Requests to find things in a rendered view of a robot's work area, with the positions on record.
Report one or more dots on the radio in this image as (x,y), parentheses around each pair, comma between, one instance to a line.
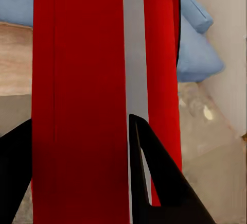
(95,62)

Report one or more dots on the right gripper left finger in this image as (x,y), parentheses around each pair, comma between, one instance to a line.
(15,169)

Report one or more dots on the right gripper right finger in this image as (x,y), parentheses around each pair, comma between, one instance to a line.
(179,202)

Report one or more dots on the coffee table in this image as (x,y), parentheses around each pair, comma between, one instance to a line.
(213,161)

